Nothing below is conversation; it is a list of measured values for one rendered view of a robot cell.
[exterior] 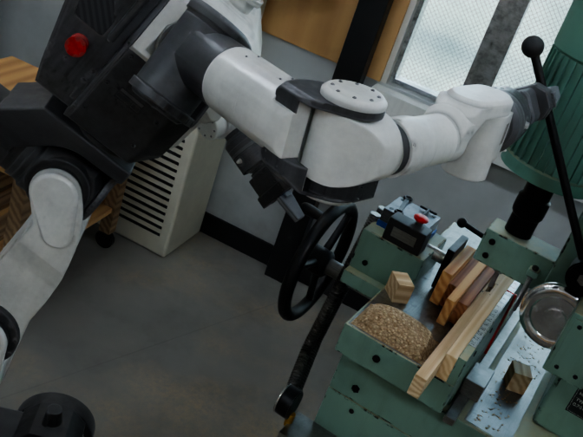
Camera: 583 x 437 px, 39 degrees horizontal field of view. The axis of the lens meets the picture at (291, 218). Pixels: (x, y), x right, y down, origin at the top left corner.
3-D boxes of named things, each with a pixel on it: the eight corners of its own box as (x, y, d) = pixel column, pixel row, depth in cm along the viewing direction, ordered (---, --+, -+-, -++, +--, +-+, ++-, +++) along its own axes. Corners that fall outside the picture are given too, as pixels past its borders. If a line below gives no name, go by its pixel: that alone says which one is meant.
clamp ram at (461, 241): (419, 257, 170) (435, 220, 166) (451, 274, 167) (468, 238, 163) (403, 271, 162) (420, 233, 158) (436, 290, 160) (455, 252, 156)
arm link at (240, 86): (326, 106, 86) (212, 31, 100) (296, 214, 92) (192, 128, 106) (402, 104, 93) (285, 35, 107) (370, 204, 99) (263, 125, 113)
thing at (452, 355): (523, 257, 186) (533, 238, 184) (531, 261, 185) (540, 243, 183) (435, 375, 136) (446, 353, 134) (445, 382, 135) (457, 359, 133)
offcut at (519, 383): (503, 376, 161) (512, 359, 159) (520, 381, 161) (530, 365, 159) (505, 389, 157) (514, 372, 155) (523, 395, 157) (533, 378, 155)
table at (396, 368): (409, 223, 197) (418, 202, 195) (526, 285, 188) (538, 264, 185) (287, 322, 147) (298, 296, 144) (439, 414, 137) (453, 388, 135)
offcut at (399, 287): (399, 290, 157) (407, 272, 155) (407, 304, 153) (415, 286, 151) (384, 288, 156) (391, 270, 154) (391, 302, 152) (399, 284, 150)
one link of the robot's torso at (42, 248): (-76, 351, 152) (22, 155, 133) (-43, 297, 168) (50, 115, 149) (2, 385, 156) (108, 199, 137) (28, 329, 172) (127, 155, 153)
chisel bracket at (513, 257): (479, 252, 161) (496, 216, 157) (546, 288, 157) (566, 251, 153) (468, 265, 155) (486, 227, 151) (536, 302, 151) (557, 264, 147)
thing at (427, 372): (507, 261, 182) (515, 246, 180) (516, 265, 181) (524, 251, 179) (406, 393, 130) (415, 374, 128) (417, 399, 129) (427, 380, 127)
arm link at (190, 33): (176, 107, 103) (125, 67, 111) (219, 140, 109) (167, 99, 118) (232, 33, 102) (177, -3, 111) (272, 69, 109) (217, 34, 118)
